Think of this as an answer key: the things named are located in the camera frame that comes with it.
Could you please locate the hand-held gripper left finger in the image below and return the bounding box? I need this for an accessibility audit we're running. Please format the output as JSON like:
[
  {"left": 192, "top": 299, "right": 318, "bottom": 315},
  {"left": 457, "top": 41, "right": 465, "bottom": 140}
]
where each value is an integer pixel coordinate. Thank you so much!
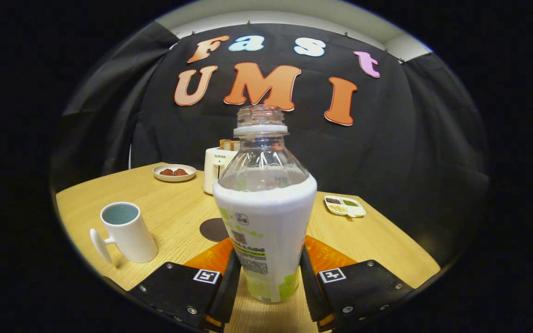
[{"left": 128, "top": 237, "right": 242, "bottom": 333}]

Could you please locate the clear juice bottle white label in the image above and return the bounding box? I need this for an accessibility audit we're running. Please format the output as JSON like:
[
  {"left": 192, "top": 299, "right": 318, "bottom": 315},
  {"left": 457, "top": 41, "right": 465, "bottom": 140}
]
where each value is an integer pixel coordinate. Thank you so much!
[{"left": 212, "top": 105, "right": 318, "bottom": 304}]

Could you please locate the cream white toaster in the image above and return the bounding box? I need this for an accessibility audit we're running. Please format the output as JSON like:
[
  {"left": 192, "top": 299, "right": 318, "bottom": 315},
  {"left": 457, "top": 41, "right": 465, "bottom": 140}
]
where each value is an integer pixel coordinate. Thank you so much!
[{"left": 203, "top": 147, "right": 239, "bottom": 195}]

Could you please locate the dark brown round coaster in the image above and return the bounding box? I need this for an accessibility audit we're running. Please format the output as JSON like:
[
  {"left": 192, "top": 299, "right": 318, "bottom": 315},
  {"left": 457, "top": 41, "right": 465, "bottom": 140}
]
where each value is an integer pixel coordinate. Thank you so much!
[{"left": 199, "top": 218, "right": 230, "bottom": 243}]

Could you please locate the white divided dish with grains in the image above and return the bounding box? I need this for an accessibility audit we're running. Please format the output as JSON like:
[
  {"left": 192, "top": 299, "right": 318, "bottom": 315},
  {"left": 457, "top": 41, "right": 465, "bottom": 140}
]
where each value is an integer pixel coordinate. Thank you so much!
[{"left": 323, "top": 195, "right": 367, "bottom": 218}]

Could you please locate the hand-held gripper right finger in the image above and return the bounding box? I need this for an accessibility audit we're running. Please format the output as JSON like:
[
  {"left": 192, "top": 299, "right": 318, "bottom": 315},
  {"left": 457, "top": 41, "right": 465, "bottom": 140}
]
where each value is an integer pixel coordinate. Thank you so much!
[{"left": 300, "top": 235, "right": 415, "bottom": 333}]

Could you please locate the wooden table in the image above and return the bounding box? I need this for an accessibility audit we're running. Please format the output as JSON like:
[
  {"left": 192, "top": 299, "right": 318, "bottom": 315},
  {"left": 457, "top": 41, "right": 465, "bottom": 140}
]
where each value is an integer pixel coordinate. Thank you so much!
[{"left": 56, "top": 162, "right": 441, "bottom": 333}]

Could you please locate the white cup blue inside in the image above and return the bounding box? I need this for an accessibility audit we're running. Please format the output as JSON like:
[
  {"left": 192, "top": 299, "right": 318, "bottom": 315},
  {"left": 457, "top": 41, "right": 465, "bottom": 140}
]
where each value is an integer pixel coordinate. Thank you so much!
[{"left": 89, "top": 202, "right": 159, "bottom": 265}]

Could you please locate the round cream plate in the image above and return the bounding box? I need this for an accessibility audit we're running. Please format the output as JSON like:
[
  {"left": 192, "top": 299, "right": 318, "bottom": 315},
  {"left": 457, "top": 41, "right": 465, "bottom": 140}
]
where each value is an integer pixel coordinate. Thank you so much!
[{"left": 152, "top": 164, "right": 197, "bottom": 183}]

